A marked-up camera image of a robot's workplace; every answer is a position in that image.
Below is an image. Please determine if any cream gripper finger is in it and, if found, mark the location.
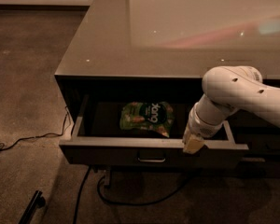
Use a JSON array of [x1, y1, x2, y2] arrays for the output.
[[183, 133, 204, 154]]

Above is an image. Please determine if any thin black power cable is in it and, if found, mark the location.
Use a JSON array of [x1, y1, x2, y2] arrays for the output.
[[0, 107, 73, 152]]

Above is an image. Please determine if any grey cabinet counter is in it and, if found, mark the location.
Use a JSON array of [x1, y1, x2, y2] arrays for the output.
[[55, 0, 280, 175]]

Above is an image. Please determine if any black cable to front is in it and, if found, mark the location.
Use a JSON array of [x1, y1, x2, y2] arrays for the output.
[[72, 165, 92, 224]]

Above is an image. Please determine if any grey drawer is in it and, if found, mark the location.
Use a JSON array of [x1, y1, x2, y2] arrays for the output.
[[228, 110, 280, 134], [60, 96, 248, 169], [235, 133, 280, 156], [235, 158, 280, 178]]

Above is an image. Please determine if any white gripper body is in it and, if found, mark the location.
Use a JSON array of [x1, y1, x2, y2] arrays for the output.
[[184, 105, 223, 139]]

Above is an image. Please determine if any thick black floor cable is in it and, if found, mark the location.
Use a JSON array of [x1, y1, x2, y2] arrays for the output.
[[97, 173, 194, 207]]

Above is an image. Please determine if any black metal bar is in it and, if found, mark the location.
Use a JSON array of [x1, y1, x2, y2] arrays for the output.
[[18, 190, 46, 224]]

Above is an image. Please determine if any green snack bag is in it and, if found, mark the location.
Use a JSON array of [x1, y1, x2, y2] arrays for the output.
[[119, 102, 175, 137]]

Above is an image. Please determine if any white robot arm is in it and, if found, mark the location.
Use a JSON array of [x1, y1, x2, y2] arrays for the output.
[[183, 66, 280, 154]]

